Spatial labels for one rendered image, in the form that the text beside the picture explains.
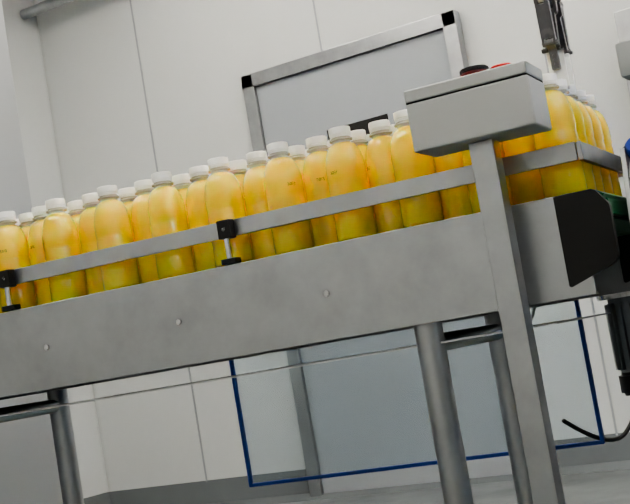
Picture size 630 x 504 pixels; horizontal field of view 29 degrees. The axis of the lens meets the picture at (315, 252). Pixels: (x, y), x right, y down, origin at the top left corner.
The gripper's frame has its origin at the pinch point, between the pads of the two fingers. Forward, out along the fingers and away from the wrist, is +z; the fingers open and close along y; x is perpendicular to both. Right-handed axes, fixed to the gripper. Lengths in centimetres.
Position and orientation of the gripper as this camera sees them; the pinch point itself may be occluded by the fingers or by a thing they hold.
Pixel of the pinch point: (561, 73)
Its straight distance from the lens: 221.9
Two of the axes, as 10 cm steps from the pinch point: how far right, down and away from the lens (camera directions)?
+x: -8.9, 1.8, 4.2
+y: 4.3, 0.1, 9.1
